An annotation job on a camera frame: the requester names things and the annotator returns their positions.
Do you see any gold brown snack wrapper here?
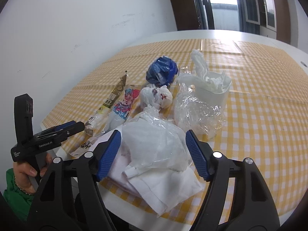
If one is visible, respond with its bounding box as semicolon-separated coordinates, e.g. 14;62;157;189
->
85;71;128;137

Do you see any colourful printed snack wrapper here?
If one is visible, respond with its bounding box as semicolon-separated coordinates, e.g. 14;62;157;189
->
101;88;140;135

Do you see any white tissue paper napkin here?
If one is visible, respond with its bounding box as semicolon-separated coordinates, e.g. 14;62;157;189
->
106;163;205;218

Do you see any person's left hand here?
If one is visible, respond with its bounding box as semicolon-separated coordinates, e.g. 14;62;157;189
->
13;162;38;195

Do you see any white translucent plastic bag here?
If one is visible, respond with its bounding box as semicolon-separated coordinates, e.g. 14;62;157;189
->
122;105;192;172

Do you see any white table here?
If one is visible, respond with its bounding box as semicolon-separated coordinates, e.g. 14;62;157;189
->
39;29;308;231

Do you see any clear crumpled plastic bag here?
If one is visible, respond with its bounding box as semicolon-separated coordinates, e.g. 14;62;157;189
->
172;67;227;138

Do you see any green sleeve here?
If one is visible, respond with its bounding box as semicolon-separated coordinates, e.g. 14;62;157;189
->
3;168;34;222

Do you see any white plastic cup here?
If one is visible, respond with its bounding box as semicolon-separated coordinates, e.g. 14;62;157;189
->
194;71;232;139

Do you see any white knotted printed bag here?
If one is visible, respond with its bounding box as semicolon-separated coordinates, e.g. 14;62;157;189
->
139;85;173;110

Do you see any yellow checkered tablecloth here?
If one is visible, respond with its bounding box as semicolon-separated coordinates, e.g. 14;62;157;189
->
43;39;307;224

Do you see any crumpled blue plastic bag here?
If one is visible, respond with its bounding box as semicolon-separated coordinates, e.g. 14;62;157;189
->
146;56;178;87

